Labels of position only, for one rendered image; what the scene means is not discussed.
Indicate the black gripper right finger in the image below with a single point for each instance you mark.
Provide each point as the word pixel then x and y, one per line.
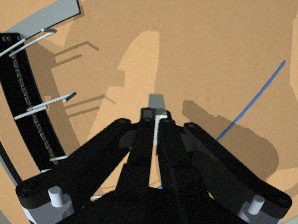
pixel 227 179

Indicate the blue cable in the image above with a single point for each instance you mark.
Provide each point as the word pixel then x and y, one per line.
pixel 250 104

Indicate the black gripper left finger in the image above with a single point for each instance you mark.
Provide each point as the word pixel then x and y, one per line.
pixel 53 195

